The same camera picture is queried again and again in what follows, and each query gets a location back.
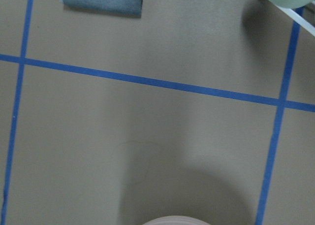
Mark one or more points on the pink bowl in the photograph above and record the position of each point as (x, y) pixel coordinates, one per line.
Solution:
(176, 220)

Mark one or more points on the white cup rack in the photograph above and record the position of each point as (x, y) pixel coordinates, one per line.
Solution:
(306, 21)

